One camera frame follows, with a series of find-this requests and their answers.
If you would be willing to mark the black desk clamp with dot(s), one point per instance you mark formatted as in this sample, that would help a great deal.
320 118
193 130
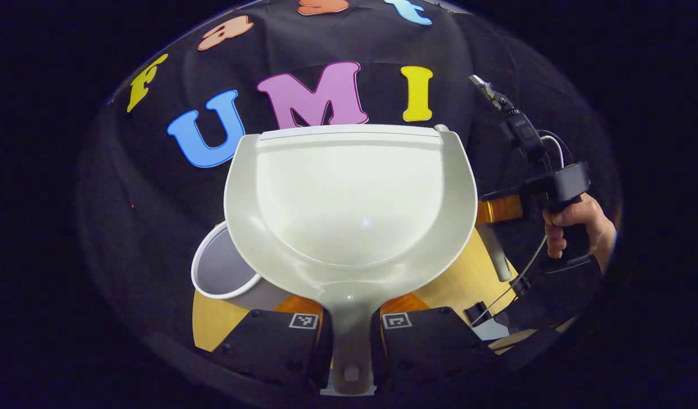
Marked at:
476 313

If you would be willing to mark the small white broom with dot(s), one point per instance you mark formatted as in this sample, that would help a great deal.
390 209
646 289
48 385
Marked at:
496 255

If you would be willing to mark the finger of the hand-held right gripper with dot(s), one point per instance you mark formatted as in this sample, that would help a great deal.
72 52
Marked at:
499 209

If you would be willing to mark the grey garbage bin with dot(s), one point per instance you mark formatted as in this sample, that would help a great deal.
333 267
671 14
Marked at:
224 267

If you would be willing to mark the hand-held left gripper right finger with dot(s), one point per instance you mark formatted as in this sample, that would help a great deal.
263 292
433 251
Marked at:
378 355

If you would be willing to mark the wooden desktop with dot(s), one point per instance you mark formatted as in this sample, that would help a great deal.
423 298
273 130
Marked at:
456 284

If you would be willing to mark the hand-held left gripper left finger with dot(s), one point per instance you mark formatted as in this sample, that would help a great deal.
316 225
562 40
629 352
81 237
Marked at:
325 352

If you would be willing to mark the white dustpan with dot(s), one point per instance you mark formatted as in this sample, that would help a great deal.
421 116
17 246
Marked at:
348 199

